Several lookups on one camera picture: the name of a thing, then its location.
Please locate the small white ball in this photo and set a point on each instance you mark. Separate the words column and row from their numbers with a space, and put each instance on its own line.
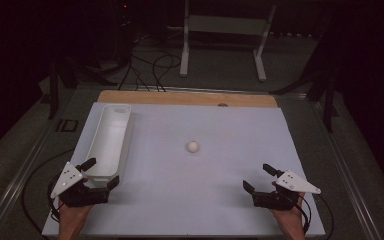
column 193, row 146

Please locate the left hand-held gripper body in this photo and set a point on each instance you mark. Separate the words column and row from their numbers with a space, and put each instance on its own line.
column 67, row 176

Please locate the person's left hand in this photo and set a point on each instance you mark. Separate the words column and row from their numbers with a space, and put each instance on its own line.
column 75, row 212

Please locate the white board sheet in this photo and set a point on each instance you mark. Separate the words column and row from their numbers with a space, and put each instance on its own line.
column 186, row 193

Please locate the grey table grommet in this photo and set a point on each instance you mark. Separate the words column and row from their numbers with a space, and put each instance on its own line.
column 222, row 104

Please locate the person's right hand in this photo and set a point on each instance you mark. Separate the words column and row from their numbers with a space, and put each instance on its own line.
column 291, row 216

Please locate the black rectangular floor frame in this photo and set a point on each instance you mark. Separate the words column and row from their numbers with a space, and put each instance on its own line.
column 67, row 125

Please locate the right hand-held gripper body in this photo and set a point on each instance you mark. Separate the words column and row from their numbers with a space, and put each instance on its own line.
column 296, row 184

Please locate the long white plastic bin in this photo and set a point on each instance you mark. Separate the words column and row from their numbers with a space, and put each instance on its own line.
column 108, row 143

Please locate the black tripod stand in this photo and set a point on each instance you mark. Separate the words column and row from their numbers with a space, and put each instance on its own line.
column 54, row 90
column 328, row 100

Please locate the white metal stand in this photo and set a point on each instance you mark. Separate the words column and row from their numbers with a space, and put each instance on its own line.
column 225, row 26

